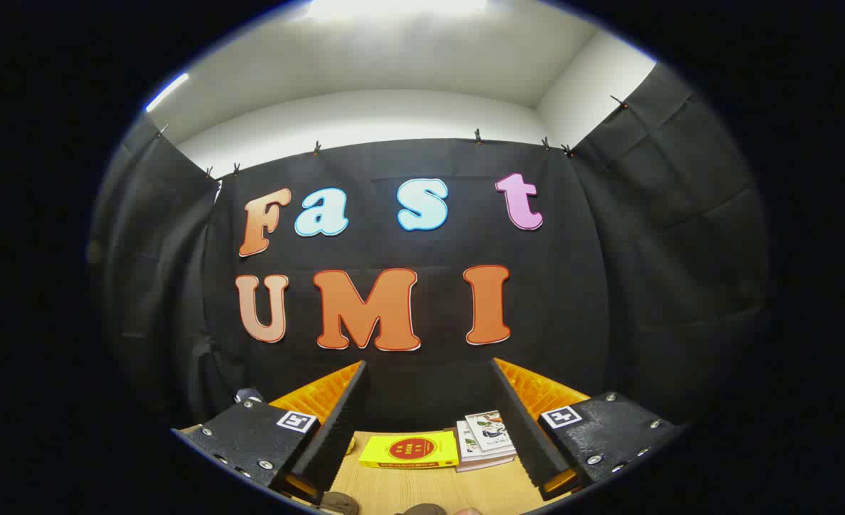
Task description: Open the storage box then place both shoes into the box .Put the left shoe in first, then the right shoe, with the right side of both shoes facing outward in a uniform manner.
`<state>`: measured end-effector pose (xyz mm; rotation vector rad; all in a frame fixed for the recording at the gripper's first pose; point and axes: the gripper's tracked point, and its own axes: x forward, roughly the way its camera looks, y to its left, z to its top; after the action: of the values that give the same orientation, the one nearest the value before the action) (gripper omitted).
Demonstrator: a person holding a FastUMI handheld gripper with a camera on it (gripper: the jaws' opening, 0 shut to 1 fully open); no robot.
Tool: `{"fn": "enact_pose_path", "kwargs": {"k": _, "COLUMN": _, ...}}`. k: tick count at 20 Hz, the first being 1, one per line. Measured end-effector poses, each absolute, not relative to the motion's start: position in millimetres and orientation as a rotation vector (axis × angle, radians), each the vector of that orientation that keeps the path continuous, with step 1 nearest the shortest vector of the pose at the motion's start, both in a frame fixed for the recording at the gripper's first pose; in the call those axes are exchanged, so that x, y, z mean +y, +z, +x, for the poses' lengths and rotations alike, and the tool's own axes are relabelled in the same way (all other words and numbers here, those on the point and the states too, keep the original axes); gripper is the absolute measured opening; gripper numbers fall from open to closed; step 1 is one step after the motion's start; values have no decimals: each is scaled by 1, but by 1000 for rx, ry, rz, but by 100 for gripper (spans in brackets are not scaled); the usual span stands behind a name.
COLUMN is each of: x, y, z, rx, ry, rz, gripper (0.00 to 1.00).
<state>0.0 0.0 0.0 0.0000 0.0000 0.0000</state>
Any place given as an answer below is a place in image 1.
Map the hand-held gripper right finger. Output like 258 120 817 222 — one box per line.
490 358 684 501

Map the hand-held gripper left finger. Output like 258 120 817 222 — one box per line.
172 360 370 507

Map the row of black cloth clips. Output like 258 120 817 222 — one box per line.
154 95 630 178

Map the yellow book with red circle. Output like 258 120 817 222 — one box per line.
359 431 460 470

